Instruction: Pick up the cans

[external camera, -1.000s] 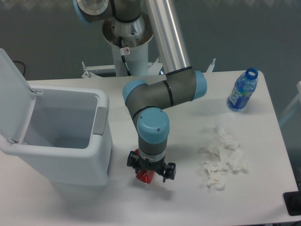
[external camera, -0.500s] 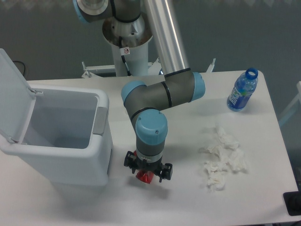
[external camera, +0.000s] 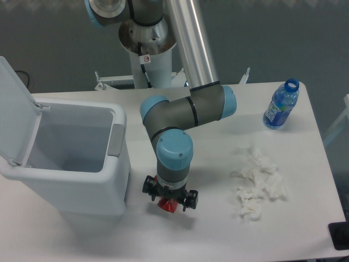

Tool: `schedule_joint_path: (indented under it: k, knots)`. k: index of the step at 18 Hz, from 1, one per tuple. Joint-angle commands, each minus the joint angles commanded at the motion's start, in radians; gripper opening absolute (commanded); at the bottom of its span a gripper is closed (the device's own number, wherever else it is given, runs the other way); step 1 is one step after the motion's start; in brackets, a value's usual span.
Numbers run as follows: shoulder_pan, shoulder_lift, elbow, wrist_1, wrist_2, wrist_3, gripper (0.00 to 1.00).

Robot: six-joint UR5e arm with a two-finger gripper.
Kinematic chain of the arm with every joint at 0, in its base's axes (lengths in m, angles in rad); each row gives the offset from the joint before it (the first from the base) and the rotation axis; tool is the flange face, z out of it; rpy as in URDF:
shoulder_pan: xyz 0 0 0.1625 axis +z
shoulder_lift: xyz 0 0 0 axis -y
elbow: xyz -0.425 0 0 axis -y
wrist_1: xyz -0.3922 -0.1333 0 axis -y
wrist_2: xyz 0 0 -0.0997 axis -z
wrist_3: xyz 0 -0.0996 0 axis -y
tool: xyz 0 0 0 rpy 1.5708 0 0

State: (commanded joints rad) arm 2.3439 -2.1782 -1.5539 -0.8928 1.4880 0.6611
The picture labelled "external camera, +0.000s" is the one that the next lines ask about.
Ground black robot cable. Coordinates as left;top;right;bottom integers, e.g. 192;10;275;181
137;42;153;89

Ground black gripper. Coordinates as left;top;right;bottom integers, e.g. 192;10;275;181
142;175;198;212

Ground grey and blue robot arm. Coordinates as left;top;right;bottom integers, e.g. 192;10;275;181
85;1;237;213

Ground white metal base frame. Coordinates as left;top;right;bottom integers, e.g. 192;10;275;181
94;67;251;91

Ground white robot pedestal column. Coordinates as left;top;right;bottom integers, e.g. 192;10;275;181
118;16;176;89

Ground crumpled white tissue pile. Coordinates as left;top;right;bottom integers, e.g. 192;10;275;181
231;144;287;223

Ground black device at table corner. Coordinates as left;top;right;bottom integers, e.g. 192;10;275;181
328;222;348;251

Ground white trash bin with lid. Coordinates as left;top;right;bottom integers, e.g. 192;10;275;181
1;58;130;216

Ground blue plastic drink bottle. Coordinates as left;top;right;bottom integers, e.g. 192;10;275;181
263;78;299;130

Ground white chair frame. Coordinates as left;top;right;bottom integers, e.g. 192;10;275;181
322;94;348;148

